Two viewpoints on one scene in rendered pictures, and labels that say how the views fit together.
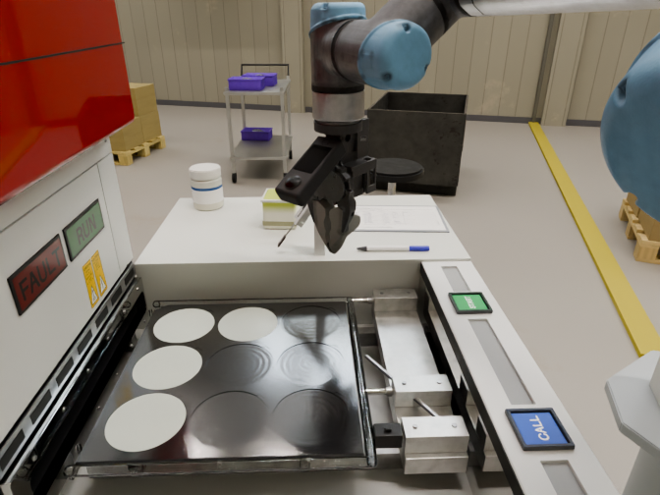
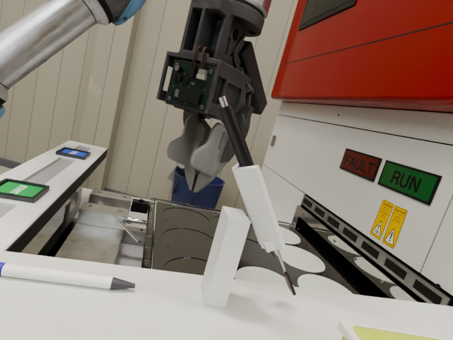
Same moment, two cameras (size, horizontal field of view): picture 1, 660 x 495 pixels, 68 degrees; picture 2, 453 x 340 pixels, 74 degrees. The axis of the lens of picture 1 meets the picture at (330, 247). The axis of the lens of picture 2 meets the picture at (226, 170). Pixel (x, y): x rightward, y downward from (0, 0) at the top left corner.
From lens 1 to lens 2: 111 cm
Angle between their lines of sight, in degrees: 141
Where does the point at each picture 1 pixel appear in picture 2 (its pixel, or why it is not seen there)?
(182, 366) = (288, 255)
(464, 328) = (57, 182)
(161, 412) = not seen: hidden behind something
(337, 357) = (168, 240)
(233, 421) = not seen: hidden behind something
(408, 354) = (89, 249)
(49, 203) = (390, 137)
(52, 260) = (367, 166)
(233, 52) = not seen: outside the picture
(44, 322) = (344, 187)
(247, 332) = (260, 274)
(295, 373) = (202, 237)
